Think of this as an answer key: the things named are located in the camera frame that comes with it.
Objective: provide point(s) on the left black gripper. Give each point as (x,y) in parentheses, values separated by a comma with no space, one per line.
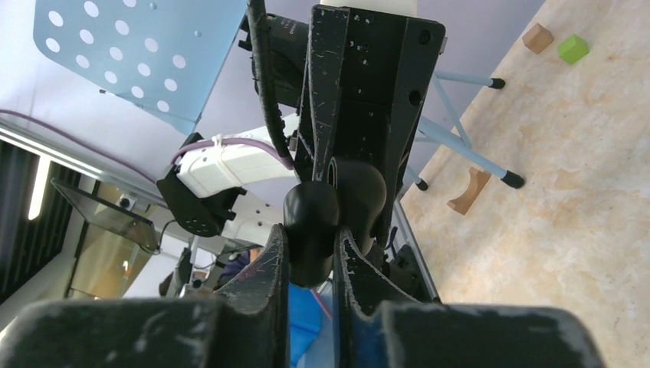
(389,61)

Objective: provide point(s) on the lime green cube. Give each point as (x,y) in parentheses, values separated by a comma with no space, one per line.
(572,49)

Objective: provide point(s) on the wooden block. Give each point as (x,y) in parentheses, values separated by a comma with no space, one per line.
(477,181)

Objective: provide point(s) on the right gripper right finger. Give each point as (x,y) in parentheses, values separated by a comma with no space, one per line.
(381,326)

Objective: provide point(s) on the black earbud case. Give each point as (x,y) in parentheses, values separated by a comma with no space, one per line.
(330,223)

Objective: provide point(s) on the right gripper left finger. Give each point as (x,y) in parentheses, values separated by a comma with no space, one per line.
(243,324)

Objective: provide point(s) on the blue tripod stand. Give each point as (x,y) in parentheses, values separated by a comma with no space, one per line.
(460,142)

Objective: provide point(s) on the blue perforated metal panel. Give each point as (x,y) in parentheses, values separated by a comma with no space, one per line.
(163,56)

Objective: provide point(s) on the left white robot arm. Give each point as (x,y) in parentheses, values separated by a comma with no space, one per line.
(205,185)

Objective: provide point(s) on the wooden cube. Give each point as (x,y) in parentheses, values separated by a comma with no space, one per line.
(537,38)

